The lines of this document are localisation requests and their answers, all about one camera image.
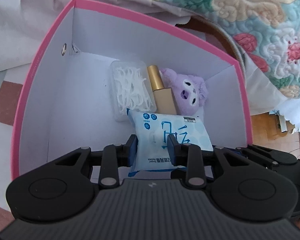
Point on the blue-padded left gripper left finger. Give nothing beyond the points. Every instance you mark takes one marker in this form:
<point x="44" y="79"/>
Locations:
<point x="131" y="148"/>

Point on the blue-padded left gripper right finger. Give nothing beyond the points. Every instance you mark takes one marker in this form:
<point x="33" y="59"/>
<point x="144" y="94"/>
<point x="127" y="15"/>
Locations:
<point x="174" y="150"/>

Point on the blue wet wipes pack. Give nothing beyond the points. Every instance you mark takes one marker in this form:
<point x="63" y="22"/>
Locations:
<point x="152" y="131"/>

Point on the clear floss pick box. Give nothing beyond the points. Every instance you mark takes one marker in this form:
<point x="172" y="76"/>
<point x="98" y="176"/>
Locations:
<point x="130" y="89"/>

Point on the gold lipstick tube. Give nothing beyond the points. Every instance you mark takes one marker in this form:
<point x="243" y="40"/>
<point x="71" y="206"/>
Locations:
<point x="163" y="96"/>

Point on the purple plush toy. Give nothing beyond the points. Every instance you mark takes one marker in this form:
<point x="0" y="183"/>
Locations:
<point x="190" y="92"/>

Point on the pink cardboard storage box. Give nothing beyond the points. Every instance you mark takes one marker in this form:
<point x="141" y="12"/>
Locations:
<point x="104" y="72"/>

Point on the round patterned rug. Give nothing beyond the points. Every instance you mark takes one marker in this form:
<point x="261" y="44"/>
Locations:
<point x="12" y="80"/>

